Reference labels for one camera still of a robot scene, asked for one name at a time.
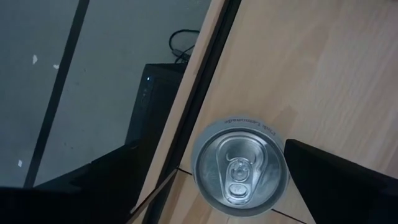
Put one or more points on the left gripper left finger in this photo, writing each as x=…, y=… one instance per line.
x=62, y=202

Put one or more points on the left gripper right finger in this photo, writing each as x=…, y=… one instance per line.
x=342, y=199

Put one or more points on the silver can top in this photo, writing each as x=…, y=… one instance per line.
x=239, y=168

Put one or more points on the black computer tower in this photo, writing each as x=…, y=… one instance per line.
x=155, y=102

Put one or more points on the black metal table frame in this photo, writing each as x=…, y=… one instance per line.
x=207, y=81

